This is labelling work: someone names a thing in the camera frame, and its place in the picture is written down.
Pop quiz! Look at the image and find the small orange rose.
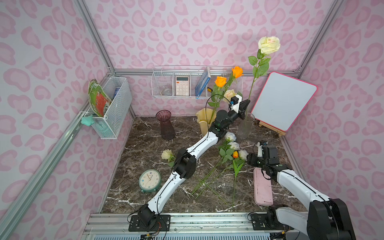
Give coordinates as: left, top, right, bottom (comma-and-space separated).
232, 151, 245, 206

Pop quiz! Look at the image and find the white rose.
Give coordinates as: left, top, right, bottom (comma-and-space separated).
192, 140, 239, 198
192, 133, 239, 195
239, 150, 249, 162

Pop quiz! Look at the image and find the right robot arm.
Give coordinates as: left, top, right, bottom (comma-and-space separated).
247, 141, 356, 240

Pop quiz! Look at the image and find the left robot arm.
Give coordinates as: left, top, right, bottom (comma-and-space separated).
138, 95, 251, 228

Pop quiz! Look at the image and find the wooden easel stand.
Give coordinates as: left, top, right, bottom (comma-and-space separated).
259, 121, 286, 137

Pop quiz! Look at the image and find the clear glass vase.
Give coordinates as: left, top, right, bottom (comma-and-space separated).
237, 113, 255, 140

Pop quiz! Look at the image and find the yellow flower-shaped vase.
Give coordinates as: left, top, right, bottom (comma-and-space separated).
196, 108, 217, 136

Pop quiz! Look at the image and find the blue book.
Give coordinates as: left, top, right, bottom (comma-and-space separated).
195, 67, 211, 97

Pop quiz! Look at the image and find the pink-framed whiteboard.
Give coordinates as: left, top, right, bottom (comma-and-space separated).
251, 72, 318, 132

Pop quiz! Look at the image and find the pink calculator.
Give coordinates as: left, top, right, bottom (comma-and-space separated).
175, 76, 190, 97

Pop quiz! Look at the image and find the clear tape roll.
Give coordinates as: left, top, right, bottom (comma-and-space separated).
161, 86, 173, 96

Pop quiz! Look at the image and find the purple ribbed glass vase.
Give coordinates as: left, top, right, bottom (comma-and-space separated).
156, 110, 176, 141

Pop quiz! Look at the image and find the green round alarm clock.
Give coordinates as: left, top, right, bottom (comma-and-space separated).
139, 169, 162, 193

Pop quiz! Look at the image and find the green red paper fan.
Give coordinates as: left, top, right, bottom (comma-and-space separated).
88, 79, 112, 117

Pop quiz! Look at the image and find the teal hook toy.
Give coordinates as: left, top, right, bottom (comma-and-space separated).
81, 116, 95, 127

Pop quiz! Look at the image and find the white wire wall basket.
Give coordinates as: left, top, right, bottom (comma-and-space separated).
151, 66, 232, 99

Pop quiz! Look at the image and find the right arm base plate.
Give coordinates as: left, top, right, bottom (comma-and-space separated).
247, 213, 285, 231

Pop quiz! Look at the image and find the white wire side basket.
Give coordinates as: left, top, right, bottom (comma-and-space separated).
90, 77, 133, 140

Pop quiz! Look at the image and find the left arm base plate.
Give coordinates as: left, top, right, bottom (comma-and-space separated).
129, 215, 171, 232

